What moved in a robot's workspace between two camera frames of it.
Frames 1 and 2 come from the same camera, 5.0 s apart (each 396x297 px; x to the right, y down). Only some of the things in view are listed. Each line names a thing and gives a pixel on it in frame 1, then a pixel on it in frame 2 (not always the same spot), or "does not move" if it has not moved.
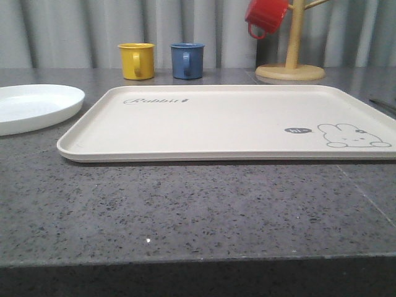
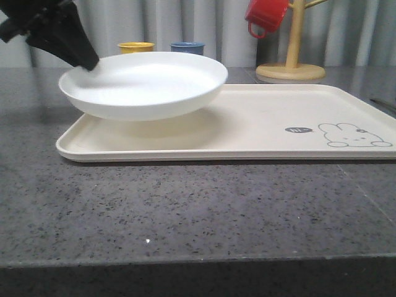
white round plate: x=24 y=107 to x=145 y=86
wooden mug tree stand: x=291 y=71 does not move
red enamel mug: x=265 y=16 does not move
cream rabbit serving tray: x=229 y=122 does not move
